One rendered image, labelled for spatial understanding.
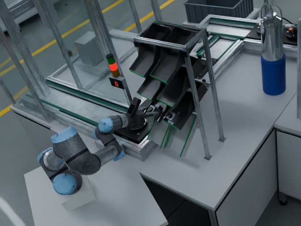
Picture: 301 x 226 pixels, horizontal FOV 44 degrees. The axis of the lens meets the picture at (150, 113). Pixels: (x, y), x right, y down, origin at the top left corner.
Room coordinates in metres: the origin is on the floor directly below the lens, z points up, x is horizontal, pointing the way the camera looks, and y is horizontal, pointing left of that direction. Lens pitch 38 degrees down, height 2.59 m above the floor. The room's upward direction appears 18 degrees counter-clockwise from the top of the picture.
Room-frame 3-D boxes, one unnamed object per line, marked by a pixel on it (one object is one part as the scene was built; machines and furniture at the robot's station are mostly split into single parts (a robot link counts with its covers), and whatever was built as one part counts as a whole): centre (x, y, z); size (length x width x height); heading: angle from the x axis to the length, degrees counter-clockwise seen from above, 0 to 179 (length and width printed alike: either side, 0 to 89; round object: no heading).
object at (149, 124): (1.96, 0.11, 0.96); 0.24 x 0.24 x 0.02; 40
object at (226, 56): (2.27, -0.26, 0.91); 1.24 x 0.33 x 0.10; 130
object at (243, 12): (3.75, -1.07, 0.73); 0.62 x 0.42 x 0.23; 40
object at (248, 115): (2.25, -0.23, 0.85); 1.50 x 1.41 x 0.03; 40
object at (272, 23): (2.01, -0.89, 1.32); 0.14 x 0.14 x 0.38
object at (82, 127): (2.08, 0.40, 0.91); 0.89 x 0.06 x 0.11; 40
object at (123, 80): (2.18, 0.14, 1.29); 0.12 x 0.05 x 0.25; 40
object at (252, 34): (2.60, -1.10, 1.01); 0.24 x 0.24 x 0.13; 40
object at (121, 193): (1.59, 0.53, 0.84); 0.90 x 0.70 x 0.03; 13
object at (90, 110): (2.21, 0.28, 0.91); 0.84 x 0.28 x 0.10; 40
